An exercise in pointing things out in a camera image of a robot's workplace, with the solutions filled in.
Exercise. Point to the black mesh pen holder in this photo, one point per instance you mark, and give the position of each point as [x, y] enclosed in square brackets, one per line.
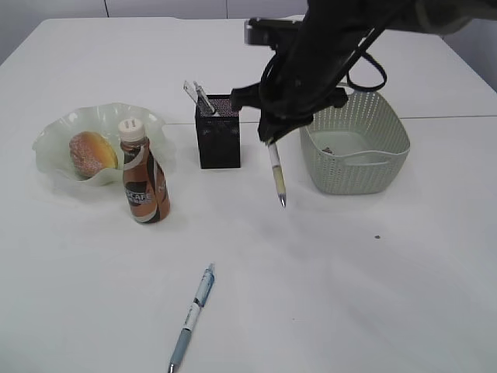
[218, 137]

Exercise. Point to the grey-green plastic woven basket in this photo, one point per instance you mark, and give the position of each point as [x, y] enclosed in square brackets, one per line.
[369, 141]

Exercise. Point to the sugar-dusted bread roll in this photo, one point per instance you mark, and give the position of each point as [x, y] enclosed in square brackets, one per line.
[91, 153]

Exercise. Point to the pale green wavy glass plate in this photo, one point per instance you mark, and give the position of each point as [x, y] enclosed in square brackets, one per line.
[52, 145]

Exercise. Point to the clear plastic ruler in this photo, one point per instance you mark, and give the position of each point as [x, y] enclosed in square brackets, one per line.
[191, 90]

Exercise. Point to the beige retractable pen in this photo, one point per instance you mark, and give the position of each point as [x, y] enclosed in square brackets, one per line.
[277, 174]

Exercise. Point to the brown Nescafe coffee bottle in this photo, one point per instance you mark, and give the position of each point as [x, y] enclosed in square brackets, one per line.
[143, 178]

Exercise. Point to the white grey grip pen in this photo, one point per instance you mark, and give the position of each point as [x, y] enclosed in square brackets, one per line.
[203, 102]

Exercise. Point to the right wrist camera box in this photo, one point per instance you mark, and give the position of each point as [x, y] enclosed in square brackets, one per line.
[273, 33]

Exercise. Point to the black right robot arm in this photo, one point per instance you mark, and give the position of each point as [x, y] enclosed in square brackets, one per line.
[346, 29]

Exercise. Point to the light blue retractable pen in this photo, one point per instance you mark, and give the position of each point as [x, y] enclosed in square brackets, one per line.
[199, 301]

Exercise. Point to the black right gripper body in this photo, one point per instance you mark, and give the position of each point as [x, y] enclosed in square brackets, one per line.
[292, 89]

